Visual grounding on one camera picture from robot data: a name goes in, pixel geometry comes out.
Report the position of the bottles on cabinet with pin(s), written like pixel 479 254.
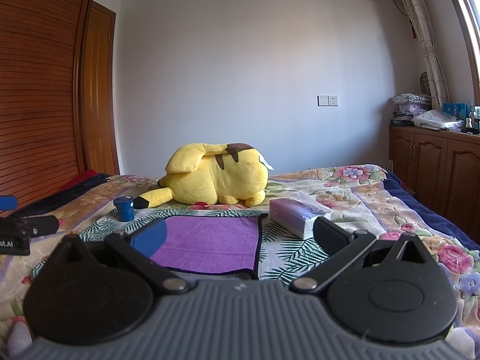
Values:
pixel 472 121

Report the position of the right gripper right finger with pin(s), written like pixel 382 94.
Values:
pixel 344 249

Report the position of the purple tissue pack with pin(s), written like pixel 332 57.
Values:
pixel 298 214

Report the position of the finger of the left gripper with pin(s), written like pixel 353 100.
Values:
pixel 37 225
pixel 8 203

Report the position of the white wall switch socket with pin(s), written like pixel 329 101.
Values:
pixel 327 100

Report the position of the wooden slatted wardrobe door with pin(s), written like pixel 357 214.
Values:
pixel 41 52

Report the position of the floral bed blanket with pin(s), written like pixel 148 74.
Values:
pixel 361 197

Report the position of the blue boxes on cabinet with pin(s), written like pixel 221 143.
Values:
pixel 458 110

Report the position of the yellow Pikachu plush toy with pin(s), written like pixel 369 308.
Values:
pixel 227 174

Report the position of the wooden room door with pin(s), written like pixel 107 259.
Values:
pixel 96 103

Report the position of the blue cylindrical container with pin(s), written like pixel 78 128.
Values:
pixel 125 208

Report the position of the dark navy red blanket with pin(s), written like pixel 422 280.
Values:
pixel 75 188

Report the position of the white folded cloth bundle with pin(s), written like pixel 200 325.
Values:
pixel 437 120

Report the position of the wooden side cabinet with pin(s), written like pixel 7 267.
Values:
pixel 442 169

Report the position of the stack of folded linens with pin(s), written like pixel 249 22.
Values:
pixel 407 106

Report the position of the palm leaf print cloth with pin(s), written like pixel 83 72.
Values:
pixel 282 255

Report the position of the wooden window frame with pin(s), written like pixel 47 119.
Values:
pixel 468 14

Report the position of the purple and grey towel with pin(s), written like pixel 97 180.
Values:
pixel 209 245

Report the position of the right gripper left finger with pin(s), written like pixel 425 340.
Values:
pixel 134 253

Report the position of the patterned beige curtain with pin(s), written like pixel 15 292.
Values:
pixel 419 16

